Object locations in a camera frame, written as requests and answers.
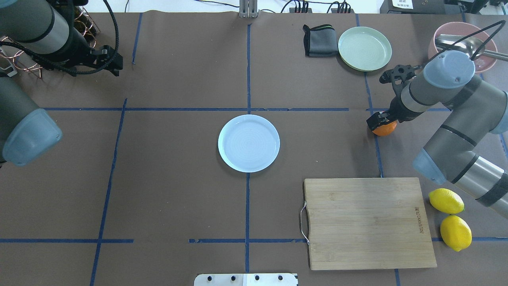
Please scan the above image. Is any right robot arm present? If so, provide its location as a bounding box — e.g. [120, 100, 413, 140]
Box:
[366, 50, 508, 217]

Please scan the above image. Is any aluminium frame post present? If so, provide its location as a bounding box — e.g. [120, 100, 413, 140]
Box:
[239, 0, 259, 18]

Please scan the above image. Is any black power strip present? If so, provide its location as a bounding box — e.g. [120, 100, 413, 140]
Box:
[281, 0, 354, 14]

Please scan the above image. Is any orange mandarin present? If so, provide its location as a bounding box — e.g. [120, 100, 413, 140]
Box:
[372, 121, 398, 136]

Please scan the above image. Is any light green plate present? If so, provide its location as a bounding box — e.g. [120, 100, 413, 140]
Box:
[338, 27, 393, 72]

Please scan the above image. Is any bamboo cutting board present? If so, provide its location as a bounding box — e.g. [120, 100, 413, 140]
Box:
[303, 178, 437, 271]

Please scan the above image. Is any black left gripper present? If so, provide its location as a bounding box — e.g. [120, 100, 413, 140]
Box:
[48, 45, 123, 77]

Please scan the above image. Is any dark grey folded cloth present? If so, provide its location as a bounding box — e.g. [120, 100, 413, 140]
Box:
[303, 24, 339, 58]

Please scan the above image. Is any copper wire bottle rack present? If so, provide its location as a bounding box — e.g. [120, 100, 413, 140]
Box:
[1, 6, 100, 79]

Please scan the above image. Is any pink bowl with ice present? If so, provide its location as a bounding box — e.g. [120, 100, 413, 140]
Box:
[427, 21, 497, 74]

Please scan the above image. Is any yellow lemon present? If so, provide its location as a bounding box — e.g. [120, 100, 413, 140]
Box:
[429, 188, 465, 215]
[440, 215, 472, 252]

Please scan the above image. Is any yellow lemon left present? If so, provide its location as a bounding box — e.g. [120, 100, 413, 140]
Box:
[429, 188, 465, 215]

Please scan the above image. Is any light blue plate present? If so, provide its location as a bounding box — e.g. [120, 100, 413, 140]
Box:
[217, 114, 281, 173]

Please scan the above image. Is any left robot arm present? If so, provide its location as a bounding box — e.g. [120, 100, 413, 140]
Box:
[0, 0, 123, 166]

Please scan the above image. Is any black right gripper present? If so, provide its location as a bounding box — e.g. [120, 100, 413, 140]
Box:
[366, 65, 421, 131]

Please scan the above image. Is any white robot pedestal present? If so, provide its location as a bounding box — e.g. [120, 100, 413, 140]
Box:
[194, 273, 299, 286]

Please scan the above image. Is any yellow lemon right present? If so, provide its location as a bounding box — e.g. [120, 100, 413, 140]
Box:
[440, 215, 472, 252]

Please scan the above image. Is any metal scoop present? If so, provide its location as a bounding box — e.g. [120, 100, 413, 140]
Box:
[434, 34, 508, 61]

